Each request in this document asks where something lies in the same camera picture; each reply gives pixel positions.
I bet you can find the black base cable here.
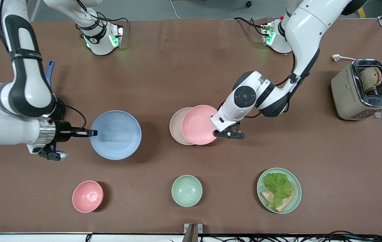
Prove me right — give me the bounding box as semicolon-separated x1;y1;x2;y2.
234;17;266;35

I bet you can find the green lettuce leaf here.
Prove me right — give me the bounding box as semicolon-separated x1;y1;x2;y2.
262;172;295;208

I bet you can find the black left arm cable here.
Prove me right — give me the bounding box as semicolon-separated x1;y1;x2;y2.
245;52;311;119

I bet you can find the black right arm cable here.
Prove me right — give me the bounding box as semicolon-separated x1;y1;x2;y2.
56;102;88;131

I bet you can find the green plate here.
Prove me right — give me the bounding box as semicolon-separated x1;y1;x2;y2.
257;168;302;214

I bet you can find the metal table edge bracket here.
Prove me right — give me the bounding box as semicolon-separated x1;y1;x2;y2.
183;223;203;242

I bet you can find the toasted bread slice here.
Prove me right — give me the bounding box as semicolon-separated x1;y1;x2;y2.
260;189;296;212

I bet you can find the white toaster plug cable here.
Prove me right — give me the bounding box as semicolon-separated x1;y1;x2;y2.
332;54;356;63

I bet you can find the small pink bowl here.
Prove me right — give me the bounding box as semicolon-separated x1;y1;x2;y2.
72;180;104;213

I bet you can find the beige plate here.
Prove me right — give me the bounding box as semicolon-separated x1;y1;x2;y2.
170;107;195;146

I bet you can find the brown bread in toaster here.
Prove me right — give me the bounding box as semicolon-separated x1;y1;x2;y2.
359;67;382;93

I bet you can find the small green bowl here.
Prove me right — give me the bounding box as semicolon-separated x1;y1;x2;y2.
172;175;203;207

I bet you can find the blue plate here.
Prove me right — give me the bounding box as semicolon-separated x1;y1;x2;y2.
90;110;142;161

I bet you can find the white floor cable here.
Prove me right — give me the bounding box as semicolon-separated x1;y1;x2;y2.
170;0;182;19

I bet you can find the pink plate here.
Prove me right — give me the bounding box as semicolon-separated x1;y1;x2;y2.
182;105;219;146

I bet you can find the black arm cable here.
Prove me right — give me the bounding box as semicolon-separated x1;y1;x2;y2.
56;102;88;131
245;52;311;119

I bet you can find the beige chrome toaster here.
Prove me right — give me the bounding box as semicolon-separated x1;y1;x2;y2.
331;59;382;121

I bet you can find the dark saucepan with blue handle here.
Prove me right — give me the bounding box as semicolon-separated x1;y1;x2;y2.
44;60;66;122

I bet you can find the black cable bundle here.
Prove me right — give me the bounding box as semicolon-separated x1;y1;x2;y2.
85;230;382;242

